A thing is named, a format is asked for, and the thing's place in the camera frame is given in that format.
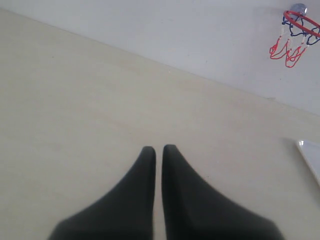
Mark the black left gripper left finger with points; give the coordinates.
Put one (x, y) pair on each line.
(124, 213)

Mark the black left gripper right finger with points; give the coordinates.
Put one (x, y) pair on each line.
(193, 210)

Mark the white rectangular plastic tray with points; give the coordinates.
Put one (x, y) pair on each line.
(310, 152)

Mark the red mini basketball hoop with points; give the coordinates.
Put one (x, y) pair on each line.
(298, 33)

